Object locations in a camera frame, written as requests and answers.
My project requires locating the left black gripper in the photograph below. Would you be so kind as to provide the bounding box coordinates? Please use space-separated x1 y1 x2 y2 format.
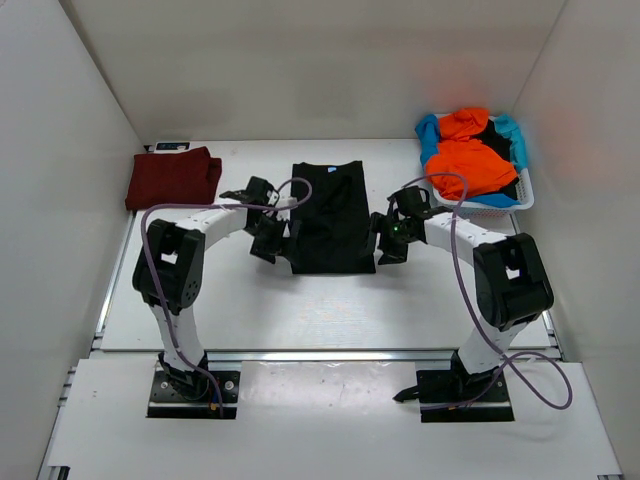
244 215 301 265

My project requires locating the white plastic laundry basket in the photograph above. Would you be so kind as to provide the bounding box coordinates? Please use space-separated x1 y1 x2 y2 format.
424 114 536 221

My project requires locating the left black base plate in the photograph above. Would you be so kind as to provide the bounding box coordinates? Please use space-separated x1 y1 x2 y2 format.
146 366 241 420

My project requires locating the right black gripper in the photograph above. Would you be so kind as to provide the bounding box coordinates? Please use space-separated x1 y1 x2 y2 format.
361 212 419 265

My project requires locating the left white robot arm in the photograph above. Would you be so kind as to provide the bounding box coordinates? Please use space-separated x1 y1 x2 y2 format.
132 177 312 411

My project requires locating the black t shirt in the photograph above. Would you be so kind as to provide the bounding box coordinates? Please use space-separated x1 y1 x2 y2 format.
290 160 376 275
474 119 519 202

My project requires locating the blue t shirt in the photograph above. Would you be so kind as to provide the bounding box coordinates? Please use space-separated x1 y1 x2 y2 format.
413 112 531 209

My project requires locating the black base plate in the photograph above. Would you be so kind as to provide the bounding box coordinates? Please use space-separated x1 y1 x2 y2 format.
393 369 515 423
146 366 241 420

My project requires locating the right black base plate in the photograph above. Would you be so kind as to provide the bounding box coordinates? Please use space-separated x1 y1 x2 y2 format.
393 369 515 423

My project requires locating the black label sticker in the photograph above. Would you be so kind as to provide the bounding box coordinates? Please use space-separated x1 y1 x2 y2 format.
154 141 190 152

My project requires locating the orange t shirt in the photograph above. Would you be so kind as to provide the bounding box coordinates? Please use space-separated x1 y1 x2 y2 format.
424 106 519 202

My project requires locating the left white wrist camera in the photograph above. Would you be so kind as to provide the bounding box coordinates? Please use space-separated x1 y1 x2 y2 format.
274 196 299 214

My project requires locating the dark red t shirt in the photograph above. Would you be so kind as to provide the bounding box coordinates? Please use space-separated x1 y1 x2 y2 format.
125 147 222 211

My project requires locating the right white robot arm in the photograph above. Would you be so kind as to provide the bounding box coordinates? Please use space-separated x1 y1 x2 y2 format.
363 186 554 400

